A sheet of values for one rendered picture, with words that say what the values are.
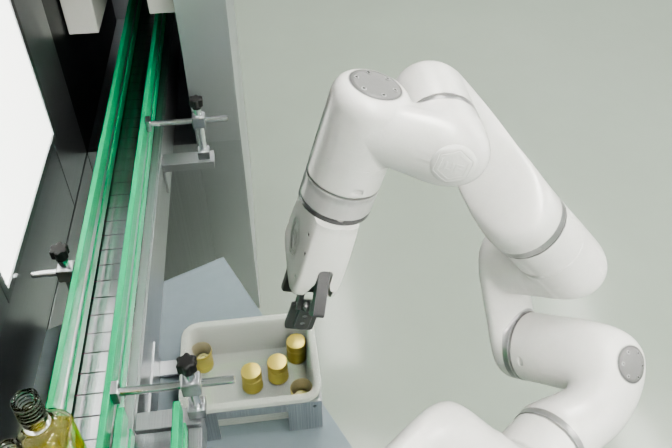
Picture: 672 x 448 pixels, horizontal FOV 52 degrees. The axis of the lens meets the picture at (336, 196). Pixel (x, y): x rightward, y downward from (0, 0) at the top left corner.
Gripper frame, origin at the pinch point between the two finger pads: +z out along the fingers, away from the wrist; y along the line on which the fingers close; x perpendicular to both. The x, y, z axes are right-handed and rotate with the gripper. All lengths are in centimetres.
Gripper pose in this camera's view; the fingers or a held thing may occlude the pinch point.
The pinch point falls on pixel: (299, 297)
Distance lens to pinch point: 80.0
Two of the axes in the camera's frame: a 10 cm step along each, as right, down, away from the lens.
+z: -2.7, 7.5, 6.1
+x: 9.6, 1.2, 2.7
